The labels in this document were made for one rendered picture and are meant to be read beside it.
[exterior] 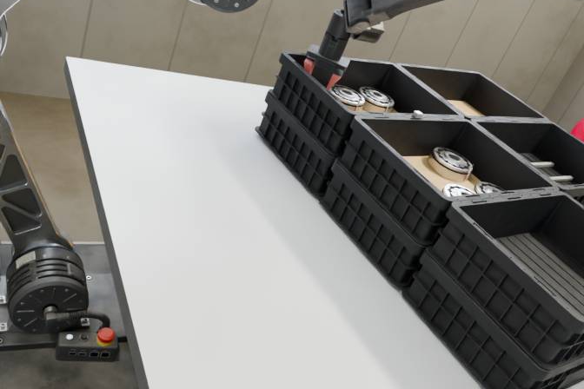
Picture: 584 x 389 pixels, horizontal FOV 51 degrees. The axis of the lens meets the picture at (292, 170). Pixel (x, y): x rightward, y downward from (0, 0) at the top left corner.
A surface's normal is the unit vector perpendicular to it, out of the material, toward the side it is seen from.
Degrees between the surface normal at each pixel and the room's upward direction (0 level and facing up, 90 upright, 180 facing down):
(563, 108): 90
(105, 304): 0
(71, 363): 0
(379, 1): 66
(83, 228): 0
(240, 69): 90
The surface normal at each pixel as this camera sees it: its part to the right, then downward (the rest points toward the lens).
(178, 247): 0.33, -0.81
